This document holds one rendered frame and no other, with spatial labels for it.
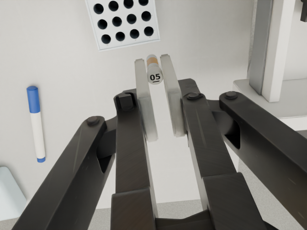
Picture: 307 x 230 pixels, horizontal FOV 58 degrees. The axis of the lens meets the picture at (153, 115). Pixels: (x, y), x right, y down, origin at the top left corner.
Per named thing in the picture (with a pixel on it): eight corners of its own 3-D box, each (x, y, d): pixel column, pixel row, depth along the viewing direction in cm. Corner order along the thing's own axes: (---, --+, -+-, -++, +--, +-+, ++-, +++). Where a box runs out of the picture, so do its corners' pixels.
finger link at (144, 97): (159, 141, 16) (146, 143, 16) (150, 93, 22) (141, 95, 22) (150, 96, 15) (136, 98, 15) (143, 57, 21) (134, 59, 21)
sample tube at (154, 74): (159, 65, 25) (164, 84, 21) (146, 67, 25) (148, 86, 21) (157, 51, 25) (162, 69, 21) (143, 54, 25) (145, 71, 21)
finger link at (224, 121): (186, 117, 14) (247, 107, 14) (175, 80, 18) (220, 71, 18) (189, 142, 14) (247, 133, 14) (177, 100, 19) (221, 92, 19)
